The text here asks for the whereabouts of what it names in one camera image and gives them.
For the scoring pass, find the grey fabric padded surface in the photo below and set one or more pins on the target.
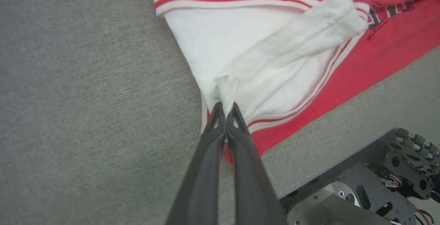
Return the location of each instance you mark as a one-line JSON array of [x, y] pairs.
[[86, 97]]

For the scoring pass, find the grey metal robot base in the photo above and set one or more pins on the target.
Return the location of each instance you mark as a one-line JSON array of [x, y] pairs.
[[364, 190]]

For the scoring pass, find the black omni wheel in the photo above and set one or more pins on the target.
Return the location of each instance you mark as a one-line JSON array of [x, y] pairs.
[[412, 159]]

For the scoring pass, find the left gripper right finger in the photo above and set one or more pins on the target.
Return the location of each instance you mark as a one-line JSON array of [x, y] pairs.
[[247, 183]]

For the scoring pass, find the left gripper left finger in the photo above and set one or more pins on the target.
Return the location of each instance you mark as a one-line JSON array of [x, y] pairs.
[[202, 183]]

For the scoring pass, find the red and white garment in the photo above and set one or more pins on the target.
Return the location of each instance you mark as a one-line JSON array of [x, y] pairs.
[[275, 46]]

